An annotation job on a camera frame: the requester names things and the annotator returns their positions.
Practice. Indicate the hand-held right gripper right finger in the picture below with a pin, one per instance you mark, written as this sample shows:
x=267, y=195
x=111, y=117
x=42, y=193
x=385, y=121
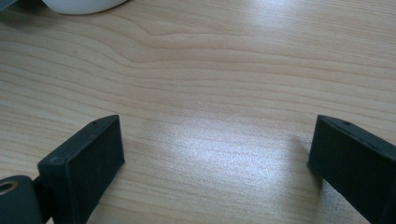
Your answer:
x=351, y=161

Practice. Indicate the white pedal trash can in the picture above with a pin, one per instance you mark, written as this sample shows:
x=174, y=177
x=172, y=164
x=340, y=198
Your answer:
x=82, y=5

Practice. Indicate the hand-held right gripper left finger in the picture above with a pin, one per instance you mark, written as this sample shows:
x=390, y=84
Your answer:
x=79, y=168

